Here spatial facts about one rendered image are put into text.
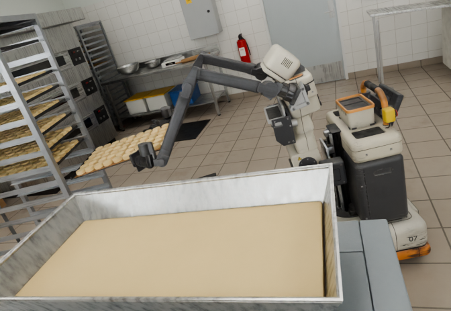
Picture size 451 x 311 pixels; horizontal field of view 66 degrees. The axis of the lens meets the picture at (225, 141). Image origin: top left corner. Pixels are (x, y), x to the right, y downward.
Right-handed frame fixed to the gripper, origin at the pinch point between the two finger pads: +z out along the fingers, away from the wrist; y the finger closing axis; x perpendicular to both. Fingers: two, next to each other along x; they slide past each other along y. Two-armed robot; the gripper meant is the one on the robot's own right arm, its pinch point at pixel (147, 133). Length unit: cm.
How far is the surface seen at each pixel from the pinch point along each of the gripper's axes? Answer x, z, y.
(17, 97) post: 5, 56, 49
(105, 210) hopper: 125, 75, 26
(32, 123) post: 5, 57, 34
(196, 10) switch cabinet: -245, -274, 59
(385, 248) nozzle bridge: 173, 50, 13
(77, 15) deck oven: -291, -114, 104
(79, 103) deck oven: -296, -65, -3
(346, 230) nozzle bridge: 165, 49, 13
